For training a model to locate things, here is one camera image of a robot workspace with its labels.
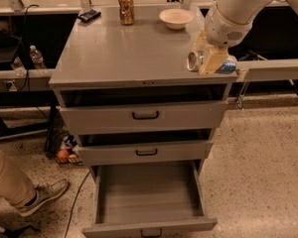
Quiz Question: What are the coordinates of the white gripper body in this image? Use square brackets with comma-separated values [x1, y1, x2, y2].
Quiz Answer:
[205, 2, 252, 47]

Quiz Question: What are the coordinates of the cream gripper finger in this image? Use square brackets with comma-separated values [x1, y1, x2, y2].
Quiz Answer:
[199, 45, 228, 75]
[193, 30, 206, 52]

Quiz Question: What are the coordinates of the silver blue redbull can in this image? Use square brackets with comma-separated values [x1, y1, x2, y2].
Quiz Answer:
[186, 51, 237, 74]

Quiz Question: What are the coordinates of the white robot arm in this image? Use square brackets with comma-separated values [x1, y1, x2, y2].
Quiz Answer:
[193, 0, 298, 75]

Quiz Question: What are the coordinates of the gold patterned can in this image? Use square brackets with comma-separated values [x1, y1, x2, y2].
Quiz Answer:
[118, 0, 134, 26]

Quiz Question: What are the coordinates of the grey metal drawer cabinet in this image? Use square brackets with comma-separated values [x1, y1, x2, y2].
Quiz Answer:
[48, 4, 238, 168]

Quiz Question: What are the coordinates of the grey top drawer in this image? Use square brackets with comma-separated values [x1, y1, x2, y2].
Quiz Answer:
[61, 101, 227, 135]

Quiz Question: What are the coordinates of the grey middle drawer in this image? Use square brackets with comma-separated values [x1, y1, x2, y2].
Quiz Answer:
[77, 140, 213, 166]

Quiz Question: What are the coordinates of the grey open bottom drawer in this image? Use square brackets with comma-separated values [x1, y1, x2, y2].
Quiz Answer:
[82, 161, 217, 238]

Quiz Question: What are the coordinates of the white ceramic bowl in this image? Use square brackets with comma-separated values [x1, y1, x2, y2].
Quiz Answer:
[159, 8, 195, 30]

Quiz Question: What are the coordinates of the black rectangular device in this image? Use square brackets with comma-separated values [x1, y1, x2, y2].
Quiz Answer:
[77, 9, 101, 23]

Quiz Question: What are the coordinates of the clear plastic water bottle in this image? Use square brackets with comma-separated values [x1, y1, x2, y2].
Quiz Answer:
[30, 45, 47, 69]

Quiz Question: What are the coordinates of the orange fruit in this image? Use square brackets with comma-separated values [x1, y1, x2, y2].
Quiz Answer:
[57, 149, 70, 160]

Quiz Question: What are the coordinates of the grey sneaker shoe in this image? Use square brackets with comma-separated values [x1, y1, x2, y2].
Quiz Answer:
[17, 179, 69, 217]

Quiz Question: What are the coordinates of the khaki trouser leg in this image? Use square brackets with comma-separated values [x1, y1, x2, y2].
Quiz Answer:
[0, 151, 36, 208]

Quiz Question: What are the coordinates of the white wall power outlet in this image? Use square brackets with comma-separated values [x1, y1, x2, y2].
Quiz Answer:
[5, 80, 18, 91]

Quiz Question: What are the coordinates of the black floor cable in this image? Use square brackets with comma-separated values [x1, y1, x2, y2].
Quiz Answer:
[63, 171, 91, 238]

